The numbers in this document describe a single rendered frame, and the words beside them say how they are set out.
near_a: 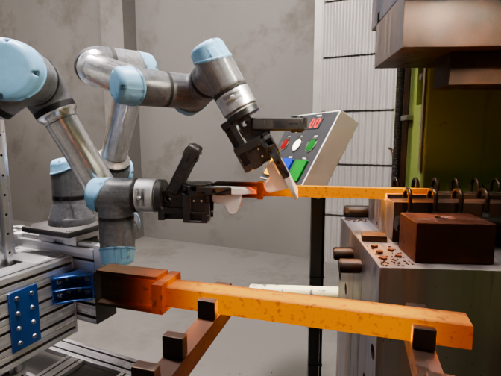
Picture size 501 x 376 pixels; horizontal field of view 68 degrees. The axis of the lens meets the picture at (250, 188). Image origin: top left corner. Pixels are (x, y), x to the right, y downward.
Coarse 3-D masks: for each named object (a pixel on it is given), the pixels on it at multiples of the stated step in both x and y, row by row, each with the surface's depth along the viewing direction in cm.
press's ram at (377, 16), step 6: (378, 0) 83; (384, 0) 78; (390, 0) 74; (396, 0) 70; (372, 6) 89; (378, 6) 83; (384, 6) 78; (390, 6) 74; (372, 12) 89; (378, 12) 83; (384, 12) 78; (372, 18) 89; (378, 18) 84; (372, 24) 88; (372, 30) 89
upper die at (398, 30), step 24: (408, 0) 65; (432, 0) 65; (456, 0) 65; (480, 0) 64; (384, 24) 78; (408, 24) 66; (432, 24) 66; (456, 24) 65; (480, 24) 65; (384, 48) 78; (408, 48) 67; (432, 48) 67; (456, 48) 67; (480, 48) 67
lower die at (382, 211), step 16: (368, 208) 90; (384, 208) 77; (400, 208) 70; (416, 208) 70; (432, 208) 70; (448, 208) 69; (464, 208) 69; (480, 208) 69; (496, 208) 69; (384, 224) 77; (496, 240) 69
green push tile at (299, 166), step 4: (296, 160) 125; (300, 160) 122; (304, 160) 120; (296, 164) 124; (300, 164) 121; (304, 164) 119; (292, 168) 125; (296, 168) 122; (300, 168) 120; (304, 168) 119; (292, 172) 123; (296, 172) 121; (300, 172) 118; (292, 176) 122; (296, 176) 120; (300, 176) 119; (296, 180) 118
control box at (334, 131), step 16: (336, 112) 119; (320, 128) 123; (336, 128) 117; (352, 128) 119; (288, 144) 139; (304, 144) 127; (320, 144) 118; (336, 144) 118; (320, 160) 117; (336, 160) 119; (304, 176) 117; (320, 176) 117
